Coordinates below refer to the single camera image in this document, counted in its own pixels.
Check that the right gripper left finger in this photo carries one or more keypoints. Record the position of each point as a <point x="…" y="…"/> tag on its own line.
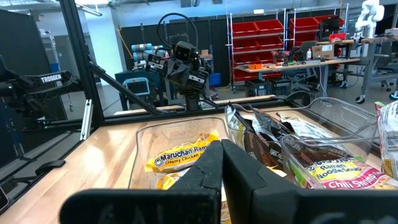
<point x="202" y="177"/>

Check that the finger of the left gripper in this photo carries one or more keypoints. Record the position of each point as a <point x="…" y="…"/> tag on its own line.
<point x="196" y="101"/>
<point x="189" y="101"/>

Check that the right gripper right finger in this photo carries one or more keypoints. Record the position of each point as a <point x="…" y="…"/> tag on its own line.
<point x="248" y="186"/>

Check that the black wheeled cart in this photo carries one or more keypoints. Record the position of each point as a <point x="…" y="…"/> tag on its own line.
<point x="158" y="90"/>

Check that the blue storage bin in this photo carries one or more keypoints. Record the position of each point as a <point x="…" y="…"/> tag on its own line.
<point x="215" y="79"/>

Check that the blue framed teach pendant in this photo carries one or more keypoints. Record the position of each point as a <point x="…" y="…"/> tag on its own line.
<point x="136" y="87"/>

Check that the black equipment crate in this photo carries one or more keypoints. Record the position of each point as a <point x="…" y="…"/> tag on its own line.
<point x="281" y="86"/>
<point x="257" y="88"/>

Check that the wide clear plastic bin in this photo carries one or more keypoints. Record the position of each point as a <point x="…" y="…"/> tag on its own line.
<point x="146" y="146"/>

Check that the red bin shelving rack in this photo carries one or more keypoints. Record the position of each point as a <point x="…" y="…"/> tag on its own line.
<point x="258" y="28"/>
<point x="304" y="25"/>

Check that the wooden top workbench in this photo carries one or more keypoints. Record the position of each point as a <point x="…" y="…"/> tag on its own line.
<point x="295" y="65"/>

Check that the white bottle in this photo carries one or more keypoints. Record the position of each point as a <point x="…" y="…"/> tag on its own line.
<point x="309" y="54"/>

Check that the cardboard box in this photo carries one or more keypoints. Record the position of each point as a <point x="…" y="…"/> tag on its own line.
<point x="323" y="51"/>

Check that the black edge clamp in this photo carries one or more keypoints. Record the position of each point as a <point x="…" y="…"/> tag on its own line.
<point x="49" y="166"/>

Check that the black partition panel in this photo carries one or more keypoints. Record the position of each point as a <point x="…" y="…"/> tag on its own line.
<point x="21" y="46"/>

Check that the grey leg workbench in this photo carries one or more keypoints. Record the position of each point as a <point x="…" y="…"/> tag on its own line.
<point x="370" y="62"/>

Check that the grey office chair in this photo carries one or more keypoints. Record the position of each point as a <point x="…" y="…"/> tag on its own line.
<point x="387" y="70"/>

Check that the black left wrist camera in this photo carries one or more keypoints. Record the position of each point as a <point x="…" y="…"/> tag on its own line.
<point x="184" y="51"/>

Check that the black aluminium table frame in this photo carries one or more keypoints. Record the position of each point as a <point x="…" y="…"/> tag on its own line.
<point x="81" y="62"/>

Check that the white frame bracket strip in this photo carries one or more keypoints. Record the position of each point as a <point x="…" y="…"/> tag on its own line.
<point x="86" y="121"/>

